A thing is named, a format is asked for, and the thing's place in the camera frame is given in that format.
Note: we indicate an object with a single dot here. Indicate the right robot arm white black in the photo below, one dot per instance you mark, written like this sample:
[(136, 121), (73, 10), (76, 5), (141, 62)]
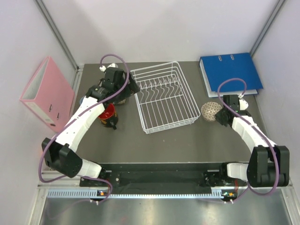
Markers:
[(269, 163)]

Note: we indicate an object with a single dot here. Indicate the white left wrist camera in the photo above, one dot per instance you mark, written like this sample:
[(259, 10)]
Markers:
[(104, 68)]

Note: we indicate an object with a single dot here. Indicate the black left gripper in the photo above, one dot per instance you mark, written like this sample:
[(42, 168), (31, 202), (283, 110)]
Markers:
[(131, 89)]

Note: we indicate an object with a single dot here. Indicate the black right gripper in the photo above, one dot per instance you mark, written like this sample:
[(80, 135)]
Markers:
[(218, 115)]

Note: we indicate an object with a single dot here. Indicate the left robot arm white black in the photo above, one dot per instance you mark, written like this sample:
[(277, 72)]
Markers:
[(98, 103)]

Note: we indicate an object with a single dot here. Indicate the black orange patterned mug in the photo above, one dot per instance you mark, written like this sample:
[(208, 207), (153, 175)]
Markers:
[(109, 117)]

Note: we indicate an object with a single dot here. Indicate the grey slotted cable duct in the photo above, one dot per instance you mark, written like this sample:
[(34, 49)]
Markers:
[(99, 194)]

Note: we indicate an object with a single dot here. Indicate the pink ring binder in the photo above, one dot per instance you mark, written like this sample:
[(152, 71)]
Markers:
[(49, 95)]

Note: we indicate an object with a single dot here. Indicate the blue ring binder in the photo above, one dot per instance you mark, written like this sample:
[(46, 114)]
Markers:
[(219, 68)]

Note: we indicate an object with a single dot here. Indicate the beige patterned bowl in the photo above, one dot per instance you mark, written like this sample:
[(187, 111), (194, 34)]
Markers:
[(209, 110)]

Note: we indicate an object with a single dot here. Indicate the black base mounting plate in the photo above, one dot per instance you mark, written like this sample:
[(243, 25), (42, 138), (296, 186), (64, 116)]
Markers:
[(202, 174)]

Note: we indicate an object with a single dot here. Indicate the white wire dish rack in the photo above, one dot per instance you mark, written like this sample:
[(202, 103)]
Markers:
[(165, 100)]

